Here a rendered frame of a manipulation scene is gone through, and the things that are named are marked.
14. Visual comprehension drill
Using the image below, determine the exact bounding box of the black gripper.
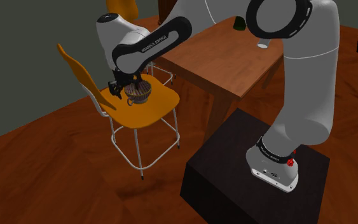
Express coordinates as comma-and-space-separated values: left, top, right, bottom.
107, 69, 143, 101

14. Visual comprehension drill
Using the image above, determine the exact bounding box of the orange chair with white legs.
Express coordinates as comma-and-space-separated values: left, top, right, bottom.
105, 0, 177, 87
56, 43, 181, 181

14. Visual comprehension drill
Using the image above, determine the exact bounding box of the brown wooden table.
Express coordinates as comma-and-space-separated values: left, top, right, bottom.
134, 15, 285, 144

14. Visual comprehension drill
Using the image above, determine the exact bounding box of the dark green bottle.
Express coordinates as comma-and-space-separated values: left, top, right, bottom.
233, 16, 247, 31

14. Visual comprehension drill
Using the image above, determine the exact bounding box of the dark robot stand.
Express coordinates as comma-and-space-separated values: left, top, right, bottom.
179, 107, 331, 224

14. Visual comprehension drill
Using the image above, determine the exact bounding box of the white cylinder cup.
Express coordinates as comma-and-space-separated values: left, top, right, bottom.
257, 38, 273, 50

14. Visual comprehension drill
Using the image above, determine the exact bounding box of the patterned cup with handle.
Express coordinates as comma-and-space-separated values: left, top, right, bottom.
124, 80, 153, 106

